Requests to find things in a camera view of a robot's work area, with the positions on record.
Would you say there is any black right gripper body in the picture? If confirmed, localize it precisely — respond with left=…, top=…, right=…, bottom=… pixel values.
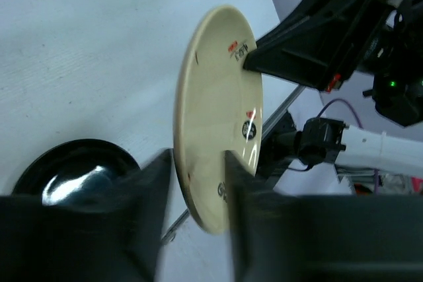
left=353, top=0, right=422, bottom=127

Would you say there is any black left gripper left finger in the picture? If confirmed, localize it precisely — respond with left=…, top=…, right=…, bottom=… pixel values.
left=1, top=149, right=172, bottom=281

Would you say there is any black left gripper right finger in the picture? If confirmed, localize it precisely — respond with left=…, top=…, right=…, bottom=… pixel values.
left=224, top=151, right=422, bottom=281

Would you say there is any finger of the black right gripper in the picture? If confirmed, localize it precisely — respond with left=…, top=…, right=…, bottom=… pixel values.
left=243, top=0, right=387, bottom=91

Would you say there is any black plate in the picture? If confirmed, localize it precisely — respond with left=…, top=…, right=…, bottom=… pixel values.
left=12, top=139, right=139, bottom=205

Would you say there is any beige plate with calligraphy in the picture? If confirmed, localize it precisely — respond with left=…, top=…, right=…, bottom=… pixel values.
left=173, top=5, right=263, bottom=234

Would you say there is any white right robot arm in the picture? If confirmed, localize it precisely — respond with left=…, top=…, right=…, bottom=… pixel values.
left=243, top=0, right=422, bottom=176

